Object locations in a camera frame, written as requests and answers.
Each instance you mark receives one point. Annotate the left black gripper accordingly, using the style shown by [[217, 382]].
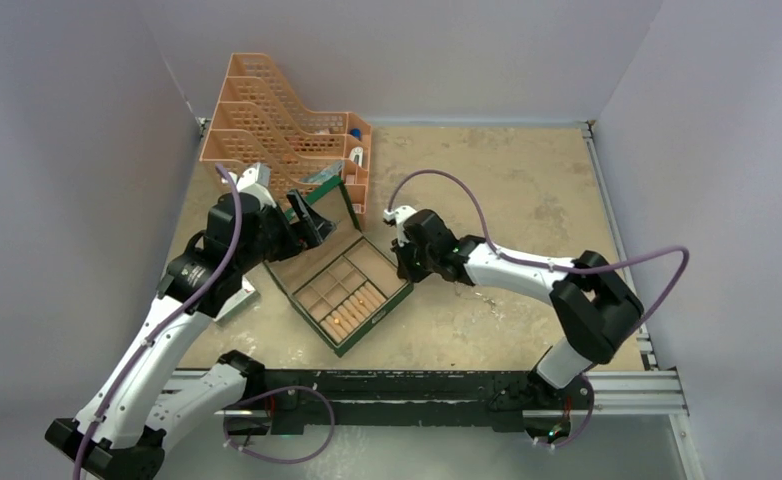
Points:
[[294, 242]]

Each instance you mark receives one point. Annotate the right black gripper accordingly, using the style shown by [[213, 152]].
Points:
[[407, 270]]

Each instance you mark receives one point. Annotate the green jewelry box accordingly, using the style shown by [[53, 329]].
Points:
[[347, 277]]

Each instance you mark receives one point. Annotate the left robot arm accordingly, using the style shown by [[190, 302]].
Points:
[[125, 431]]

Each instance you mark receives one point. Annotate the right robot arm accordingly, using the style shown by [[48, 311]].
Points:
[[596, 309]]

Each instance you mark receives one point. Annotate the silver stapler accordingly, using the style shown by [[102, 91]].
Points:
[[357, 156]]

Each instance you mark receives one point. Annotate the white paper card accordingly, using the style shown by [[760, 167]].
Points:
[[237, 303]]

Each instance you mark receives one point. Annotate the peach mesh file organizer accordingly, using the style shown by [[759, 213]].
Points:
[[259, 117]]

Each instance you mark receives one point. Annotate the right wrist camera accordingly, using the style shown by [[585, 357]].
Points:
[[397, 217]]

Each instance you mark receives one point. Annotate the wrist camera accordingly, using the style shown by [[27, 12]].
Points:
[[254, 180], [397, 217]]

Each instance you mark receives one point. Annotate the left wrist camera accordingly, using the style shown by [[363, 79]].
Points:
[[254, 180]]

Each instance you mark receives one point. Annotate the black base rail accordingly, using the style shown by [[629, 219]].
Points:
[[503, 401]]

